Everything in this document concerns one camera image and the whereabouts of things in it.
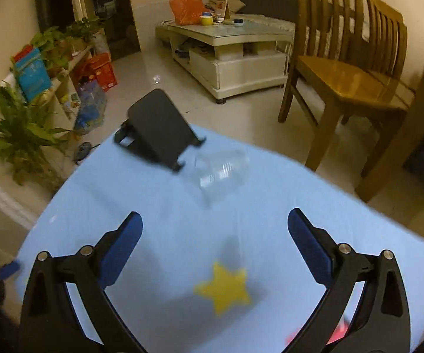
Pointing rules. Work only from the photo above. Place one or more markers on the clear plastic container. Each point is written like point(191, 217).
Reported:
point(223, 172)

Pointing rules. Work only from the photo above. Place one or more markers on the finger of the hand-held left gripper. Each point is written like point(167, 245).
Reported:
point(9, 269)

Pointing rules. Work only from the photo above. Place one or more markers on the red cardboard box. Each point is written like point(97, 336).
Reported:
point(103, 70)

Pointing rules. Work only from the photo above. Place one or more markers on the white coffee table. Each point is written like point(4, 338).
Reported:
point(234, 73)

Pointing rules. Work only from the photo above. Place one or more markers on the sofa with patterned cover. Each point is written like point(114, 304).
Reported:
point(270, 24)

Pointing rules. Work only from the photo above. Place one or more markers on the green long leaf plant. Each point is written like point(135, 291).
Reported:
point(17, 132)

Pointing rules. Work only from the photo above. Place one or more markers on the blue cardboard box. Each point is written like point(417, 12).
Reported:
point(33, 75)

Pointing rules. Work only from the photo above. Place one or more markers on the orange plastic bag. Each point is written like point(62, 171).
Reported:
point(186, 7)

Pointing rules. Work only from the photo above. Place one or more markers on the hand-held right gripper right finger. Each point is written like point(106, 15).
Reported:
point(311, 246)

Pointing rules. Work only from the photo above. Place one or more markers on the printed paper carton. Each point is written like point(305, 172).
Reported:
point(222, 9)

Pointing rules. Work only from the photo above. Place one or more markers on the wooden slat back chair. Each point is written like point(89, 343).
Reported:
point(388, 36)
point(344, 77)

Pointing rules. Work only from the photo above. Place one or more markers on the dark grey sofa cushion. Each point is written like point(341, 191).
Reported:
point(267, 5)

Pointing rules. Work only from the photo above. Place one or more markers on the small white blue jar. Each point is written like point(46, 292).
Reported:
point(238, 22)

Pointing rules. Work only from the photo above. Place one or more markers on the pothos plant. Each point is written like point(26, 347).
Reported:
point(55, 40)

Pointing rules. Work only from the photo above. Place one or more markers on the yellow cup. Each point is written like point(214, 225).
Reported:
point(206, 20)

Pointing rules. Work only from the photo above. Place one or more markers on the blue plastic package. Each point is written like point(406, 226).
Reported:
point(90, 106)

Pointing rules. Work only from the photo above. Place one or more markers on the blue cartoon print tablecloth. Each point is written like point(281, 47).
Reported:
point(182, 228)

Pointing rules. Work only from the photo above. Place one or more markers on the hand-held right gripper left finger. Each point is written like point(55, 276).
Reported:
point(121, 250)

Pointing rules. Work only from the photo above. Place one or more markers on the black phone stand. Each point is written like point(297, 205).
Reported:
point(160, 125)

